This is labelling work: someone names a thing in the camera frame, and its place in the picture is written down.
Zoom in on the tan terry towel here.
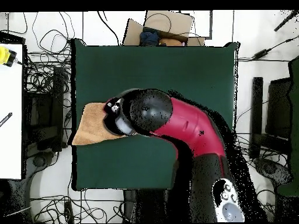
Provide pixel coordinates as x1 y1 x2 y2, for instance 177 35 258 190
71 101 128 146

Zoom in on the dark green table cloth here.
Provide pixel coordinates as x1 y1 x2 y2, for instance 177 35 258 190
71 38 241 191

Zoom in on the dark blue garment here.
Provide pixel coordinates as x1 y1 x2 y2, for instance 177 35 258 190
139 29 161 47

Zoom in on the orange garment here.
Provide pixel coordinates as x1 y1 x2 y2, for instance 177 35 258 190
159 37 185 47

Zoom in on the dark grey stand base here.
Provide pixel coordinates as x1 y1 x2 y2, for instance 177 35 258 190
25 151 55 178
254 157 293 186

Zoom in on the brown cardboard box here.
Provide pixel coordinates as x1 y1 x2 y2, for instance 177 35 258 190
122 10 206 47

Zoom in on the black marker pen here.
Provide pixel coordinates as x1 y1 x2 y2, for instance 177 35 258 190
0 112 13 128

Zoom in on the white board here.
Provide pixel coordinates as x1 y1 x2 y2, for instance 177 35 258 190
0 43 23 180

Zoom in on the black power strip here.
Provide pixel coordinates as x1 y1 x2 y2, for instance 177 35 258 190
64 201 74 223

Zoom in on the yellow and black tool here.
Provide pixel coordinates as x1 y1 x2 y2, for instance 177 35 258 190
0 45 18 68

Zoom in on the black upright bar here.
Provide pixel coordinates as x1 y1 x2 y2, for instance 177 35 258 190
249 76 264 159

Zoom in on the black power adapter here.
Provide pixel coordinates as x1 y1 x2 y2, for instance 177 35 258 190
252 48 272 60

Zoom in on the black monitor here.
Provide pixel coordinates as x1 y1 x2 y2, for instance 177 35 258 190
266 78 293 141

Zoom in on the thin black rod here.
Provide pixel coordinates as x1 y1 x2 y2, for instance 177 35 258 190
273 10 299 32

